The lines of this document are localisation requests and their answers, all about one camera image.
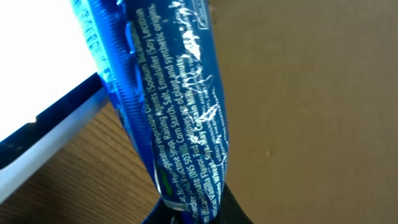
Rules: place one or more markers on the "blue Oreo cookie pack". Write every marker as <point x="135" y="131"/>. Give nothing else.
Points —
<point x="156" y="60"/>

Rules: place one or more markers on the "white barcode scanner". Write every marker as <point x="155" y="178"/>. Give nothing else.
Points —
<point x="49" y="86"/>

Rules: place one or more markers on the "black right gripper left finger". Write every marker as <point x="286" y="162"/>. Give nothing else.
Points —
<point x="165" y="212"/>

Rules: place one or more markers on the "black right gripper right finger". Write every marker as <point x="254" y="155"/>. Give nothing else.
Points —
<point x="230" y="211"/>

